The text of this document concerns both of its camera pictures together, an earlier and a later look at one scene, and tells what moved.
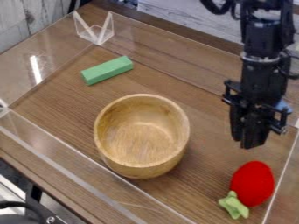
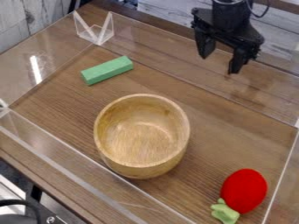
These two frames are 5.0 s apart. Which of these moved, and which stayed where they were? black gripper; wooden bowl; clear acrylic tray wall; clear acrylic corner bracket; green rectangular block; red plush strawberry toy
Moved: black gripper; red plush strawberry toy
Stayed: clear acrylic corner bracket; green rectangular block; wooden bowl; clear acrylic tray wall
